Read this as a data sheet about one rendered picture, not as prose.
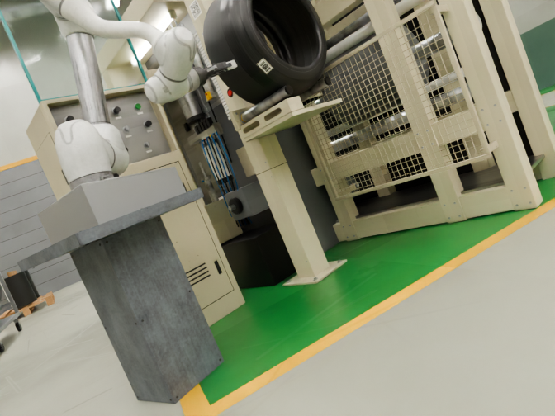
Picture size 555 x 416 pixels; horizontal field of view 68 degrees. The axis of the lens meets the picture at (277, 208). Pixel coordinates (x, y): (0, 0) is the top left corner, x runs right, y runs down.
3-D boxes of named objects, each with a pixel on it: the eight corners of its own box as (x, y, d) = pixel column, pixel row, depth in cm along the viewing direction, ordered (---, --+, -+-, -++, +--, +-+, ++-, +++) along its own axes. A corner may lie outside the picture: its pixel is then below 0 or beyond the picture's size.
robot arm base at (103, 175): (96, 185, 137) (90, 169, 137) (59, 205, 148) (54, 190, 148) (138, 178, 152) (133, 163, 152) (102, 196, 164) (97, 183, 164)
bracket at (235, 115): (235, 131, 203) (228, 112, 202) (289, 115, 229) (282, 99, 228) (239, 129, 201) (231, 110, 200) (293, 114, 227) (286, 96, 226)
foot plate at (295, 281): (282, 286, 228) (281, 282, 227) (313, 265, 245) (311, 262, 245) (316, 283, 207) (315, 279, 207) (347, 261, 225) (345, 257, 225)
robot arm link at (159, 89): (187, 101, 161) (196, 76, 151) (154, 114, 151) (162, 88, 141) (169, 82, 162) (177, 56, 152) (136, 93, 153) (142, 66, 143)
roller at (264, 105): (239, 113, 204) (247, 114, 207) (240, 121, 203) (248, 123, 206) (285, 82, 177) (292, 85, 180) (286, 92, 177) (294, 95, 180)
